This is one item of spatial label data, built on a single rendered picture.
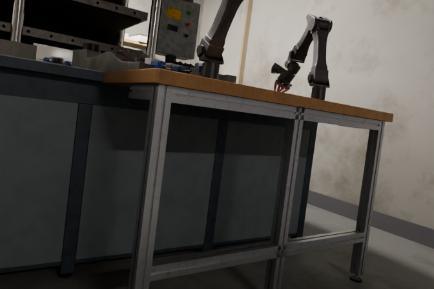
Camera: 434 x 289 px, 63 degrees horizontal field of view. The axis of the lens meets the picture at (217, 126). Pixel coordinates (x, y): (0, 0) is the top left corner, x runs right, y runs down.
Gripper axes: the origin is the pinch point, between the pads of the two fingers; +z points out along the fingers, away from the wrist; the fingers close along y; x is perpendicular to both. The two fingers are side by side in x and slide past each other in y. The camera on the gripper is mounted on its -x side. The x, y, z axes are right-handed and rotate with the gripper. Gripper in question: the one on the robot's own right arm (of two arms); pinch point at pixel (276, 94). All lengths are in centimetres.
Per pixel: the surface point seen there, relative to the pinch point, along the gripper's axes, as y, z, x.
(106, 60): 83, 21, -41
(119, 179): 82, 55, -6
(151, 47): 13, 21, -82
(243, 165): 26.8, 35.4, 16.4
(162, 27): -4, 9, -96
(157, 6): 12, -2, -94
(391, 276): -8, 40, 102
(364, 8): -118, -86, -20
